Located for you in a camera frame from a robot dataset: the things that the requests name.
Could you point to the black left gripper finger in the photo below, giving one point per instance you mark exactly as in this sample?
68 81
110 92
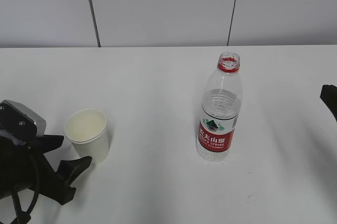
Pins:
47 143
69 170

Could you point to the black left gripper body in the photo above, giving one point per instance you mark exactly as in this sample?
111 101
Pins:
22 167

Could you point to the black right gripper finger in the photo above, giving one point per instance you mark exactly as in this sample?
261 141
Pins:
329 96

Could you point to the white paper cup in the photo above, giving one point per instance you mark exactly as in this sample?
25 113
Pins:
87 131

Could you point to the clear water bottle red label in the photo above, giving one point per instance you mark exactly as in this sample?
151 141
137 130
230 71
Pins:
220 107

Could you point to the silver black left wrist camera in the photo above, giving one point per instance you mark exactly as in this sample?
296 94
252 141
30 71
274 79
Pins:
21 122

